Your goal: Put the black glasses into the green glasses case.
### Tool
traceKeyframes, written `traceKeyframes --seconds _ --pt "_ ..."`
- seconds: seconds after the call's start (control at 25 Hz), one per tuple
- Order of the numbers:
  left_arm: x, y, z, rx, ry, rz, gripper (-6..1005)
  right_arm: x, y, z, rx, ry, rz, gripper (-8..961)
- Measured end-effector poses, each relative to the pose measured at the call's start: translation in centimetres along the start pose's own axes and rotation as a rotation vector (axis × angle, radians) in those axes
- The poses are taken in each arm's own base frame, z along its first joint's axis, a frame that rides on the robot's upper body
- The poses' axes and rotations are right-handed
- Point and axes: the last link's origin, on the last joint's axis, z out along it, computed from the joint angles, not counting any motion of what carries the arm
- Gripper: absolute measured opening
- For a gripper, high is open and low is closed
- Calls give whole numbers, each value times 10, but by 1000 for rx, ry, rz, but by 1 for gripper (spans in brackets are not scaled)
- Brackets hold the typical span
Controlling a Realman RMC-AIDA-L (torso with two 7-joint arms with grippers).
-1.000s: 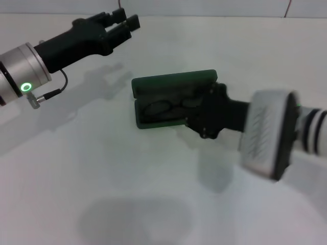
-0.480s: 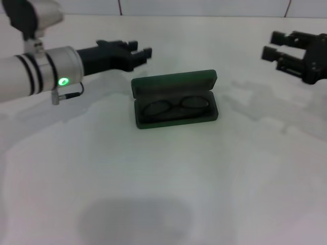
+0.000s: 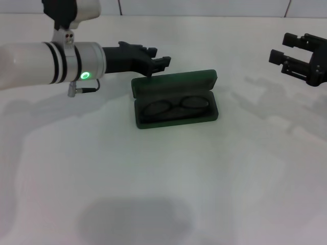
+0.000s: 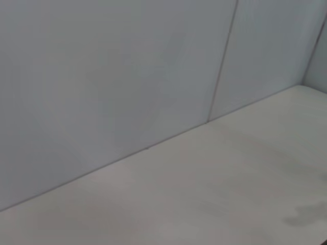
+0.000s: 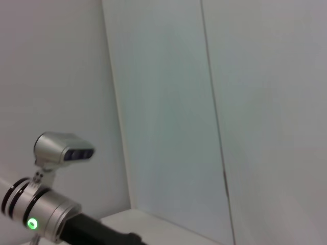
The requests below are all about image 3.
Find black thin-framed glasses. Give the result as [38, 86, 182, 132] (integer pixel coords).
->
[142, 95, 209, 121]

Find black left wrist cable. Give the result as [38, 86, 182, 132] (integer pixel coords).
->
[67, 78, 101, 98]

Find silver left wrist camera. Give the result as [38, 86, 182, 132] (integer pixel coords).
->
[41, 0, 102, 50]

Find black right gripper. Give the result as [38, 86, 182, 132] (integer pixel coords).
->
[268, 32, 327, 88]

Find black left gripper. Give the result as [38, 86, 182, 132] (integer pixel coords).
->
[102, 40, 172, 78]

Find green glasses case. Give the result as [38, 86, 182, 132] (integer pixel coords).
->
[130, 69, 219, 131]

